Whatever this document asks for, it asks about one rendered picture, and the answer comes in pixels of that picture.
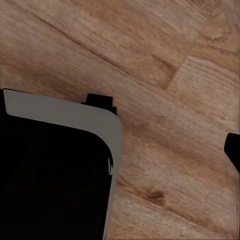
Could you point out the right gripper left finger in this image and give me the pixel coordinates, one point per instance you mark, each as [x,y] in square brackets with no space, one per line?
[12,149]

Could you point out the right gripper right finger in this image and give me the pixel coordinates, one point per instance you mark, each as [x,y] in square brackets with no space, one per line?
[232,149]

